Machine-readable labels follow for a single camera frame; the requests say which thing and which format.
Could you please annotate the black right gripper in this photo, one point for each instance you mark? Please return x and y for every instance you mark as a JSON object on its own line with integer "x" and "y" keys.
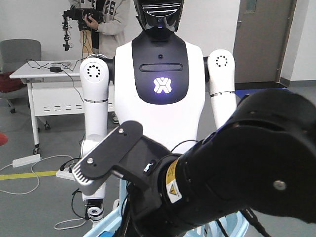
{"x": 166, "y": 209}

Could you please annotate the cherry tomato bunch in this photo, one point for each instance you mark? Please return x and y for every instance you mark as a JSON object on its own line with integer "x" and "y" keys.
{"x": 3, "y": 139}

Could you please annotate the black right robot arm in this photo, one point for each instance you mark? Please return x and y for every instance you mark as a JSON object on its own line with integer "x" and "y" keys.
{"x": 263, "y": 158}

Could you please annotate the light blue shopping basket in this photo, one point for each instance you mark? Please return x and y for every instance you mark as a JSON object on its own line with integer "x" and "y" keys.
{"x": 233, "y": 225}

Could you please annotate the white power strip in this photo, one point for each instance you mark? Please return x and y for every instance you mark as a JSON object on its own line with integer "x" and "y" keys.
{"x": 65, "y": 175}
{"x": 26, "y": 160}

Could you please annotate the white humanoid robot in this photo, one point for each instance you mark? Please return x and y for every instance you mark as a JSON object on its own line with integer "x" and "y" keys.
{"x": 159, "y": 79}

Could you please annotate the white folding table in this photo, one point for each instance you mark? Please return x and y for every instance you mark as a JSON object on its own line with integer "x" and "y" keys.
{"x": 83, "y": 87}

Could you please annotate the red bag on chair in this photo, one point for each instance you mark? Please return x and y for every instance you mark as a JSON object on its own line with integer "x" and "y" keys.
{"x": 8, "y": 85}

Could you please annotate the grey office chair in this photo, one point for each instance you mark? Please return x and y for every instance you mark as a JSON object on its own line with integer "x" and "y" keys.
{"x": 14, "y": 53}

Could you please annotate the grey door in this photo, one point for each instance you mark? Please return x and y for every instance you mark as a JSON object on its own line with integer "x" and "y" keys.
{"x": 262, "y": 34}

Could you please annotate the person holding camera rig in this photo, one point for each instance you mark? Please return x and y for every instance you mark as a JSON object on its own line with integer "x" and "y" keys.
{"x": 109, "y": 34}

